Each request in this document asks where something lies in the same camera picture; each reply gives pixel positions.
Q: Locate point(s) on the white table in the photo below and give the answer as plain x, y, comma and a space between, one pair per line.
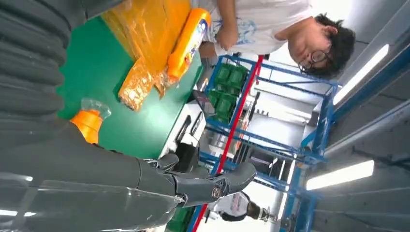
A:
185, 109

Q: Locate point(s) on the blue metal rack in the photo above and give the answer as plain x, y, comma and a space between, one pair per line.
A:
323, 121

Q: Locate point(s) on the black phone with pale rim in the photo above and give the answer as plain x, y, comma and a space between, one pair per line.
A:
196, 123

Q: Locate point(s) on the person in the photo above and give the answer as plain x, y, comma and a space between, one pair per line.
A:
272, 32
230, 205

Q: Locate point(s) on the black round eyeglasses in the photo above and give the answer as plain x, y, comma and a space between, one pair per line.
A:
315, 59

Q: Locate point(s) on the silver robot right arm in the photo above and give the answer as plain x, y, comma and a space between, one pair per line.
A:
29, 64

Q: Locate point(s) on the yellow plastic sheet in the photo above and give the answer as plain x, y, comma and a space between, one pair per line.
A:
150, 32

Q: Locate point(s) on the long ceiling light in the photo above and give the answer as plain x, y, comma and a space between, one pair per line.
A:
362, 73
339, 176

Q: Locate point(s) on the person's hand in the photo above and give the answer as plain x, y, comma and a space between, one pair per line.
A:
226, 37

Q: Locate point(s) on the flat black device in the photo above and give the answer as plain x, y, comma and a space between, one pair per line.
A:
184, 128

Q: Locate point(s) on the crinkled yellow plastic bag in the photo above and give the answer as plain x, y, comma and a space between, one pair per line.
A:
134, 86

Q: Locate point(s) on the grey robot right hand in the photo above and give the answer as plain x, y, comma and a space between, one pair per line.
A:
80, 182

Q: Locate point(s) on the black carrying case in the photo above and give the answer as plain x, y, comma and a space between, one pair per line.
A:
187, 157

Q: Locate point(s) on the red metal bar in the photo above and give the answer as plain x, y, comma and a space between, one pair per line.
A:
237, 118

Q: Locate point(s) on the green plastic crate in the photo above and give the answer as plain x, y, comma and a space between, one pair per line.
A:
234, 78
179, 221
224, 107

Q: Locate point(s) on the green table mat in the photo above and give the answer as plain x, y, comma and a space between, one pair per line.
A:
128, 134

